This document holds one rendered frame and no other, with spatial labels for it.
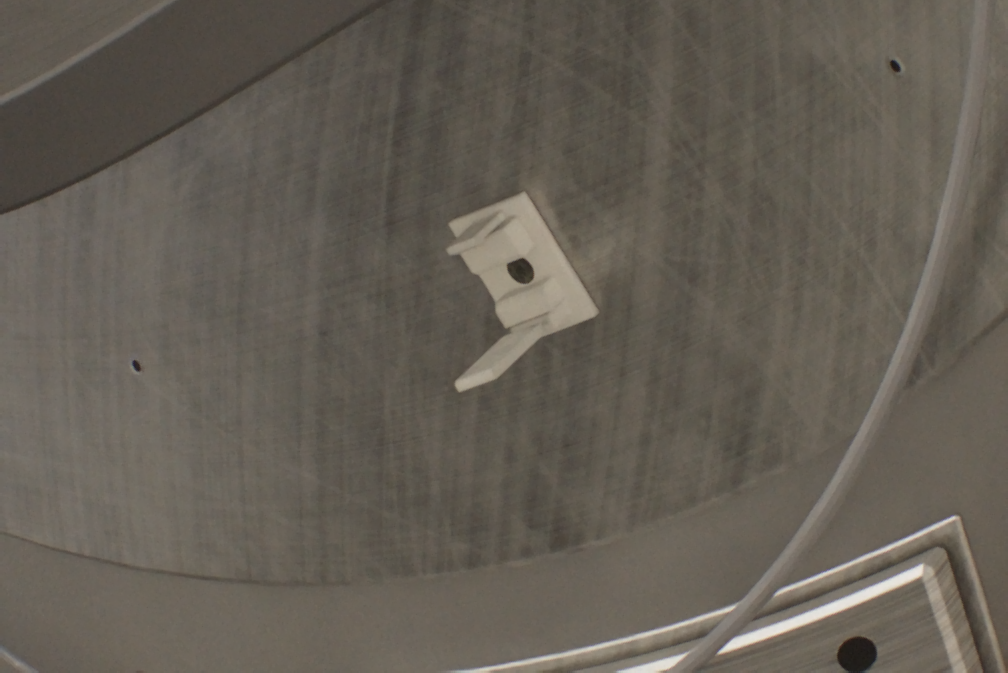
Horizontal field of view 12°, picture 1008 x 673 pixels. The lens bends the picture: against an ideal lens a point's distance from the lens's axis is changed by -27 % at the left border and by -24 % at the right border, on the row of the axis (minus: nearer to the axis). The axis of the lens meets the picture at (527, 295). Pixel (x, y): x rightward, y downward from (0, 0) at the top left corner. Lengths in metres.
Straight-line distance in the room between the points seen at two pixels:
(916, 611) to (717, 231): 0.08
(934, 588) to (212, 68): 0.16
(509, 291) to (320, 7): 0.09
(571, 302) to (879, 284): 0.06
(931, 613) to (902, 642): 0.01
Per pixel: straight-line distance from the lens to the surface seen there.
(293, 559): 1.03
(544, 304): 0.96
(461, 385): 0.95
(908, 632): 0.96
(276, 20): 0.90
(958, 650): 0.95
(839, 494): 0.92
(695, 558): 0.98
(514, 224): 0.96
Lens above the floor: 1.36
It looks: 36 degrees down
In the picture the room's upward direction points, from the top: 5 degrees clockwise
